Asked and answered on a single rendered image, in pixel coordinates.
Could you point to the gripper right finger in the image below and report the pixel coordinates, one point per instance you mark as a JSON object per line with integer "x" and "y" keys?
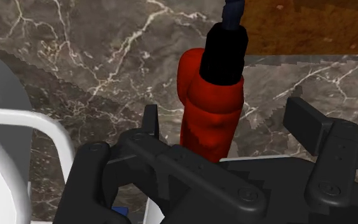
{"x": 336, "y": 167}

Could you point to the small blue object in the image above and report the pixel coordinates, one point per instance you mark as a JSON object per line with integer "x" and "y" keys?
{"x": 120, "y": 211}

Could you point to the grey round object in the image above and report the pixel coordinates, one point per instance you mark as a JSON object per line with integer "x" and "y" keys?
{"x": 2, "y": 80}

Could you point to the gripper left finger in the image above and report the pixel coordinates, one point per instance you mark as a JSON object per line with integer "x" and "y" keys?
{"x": 178, "y": 169}

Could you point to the white tubular frame object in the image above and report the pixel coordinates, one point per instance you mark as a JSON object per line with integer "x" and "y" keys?
{"x": 26, "y": 119}

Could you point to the red bottle with black cap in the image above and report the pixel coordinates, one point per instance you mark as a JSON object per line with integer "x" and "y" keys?
{"x": 211, "y": 114}

